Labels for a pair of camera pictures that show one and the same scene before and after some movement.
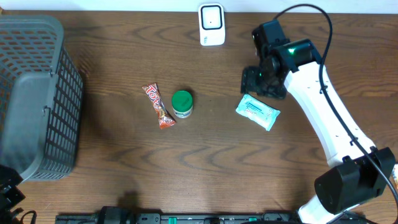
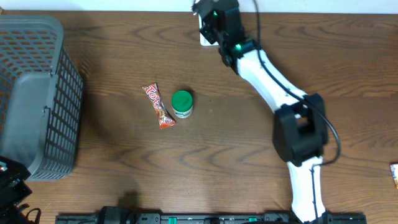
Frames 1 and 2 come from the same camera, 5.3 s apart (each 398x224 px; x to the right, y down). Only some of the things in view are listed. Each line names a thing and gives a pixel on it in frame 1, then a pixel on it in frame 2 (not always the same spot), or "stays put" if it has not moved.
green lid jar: [182, 102] stays put
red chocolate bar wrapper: [165, 119] stays put
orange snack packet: [395, 175] stays put
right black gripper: [248, 83] → [205, 32]
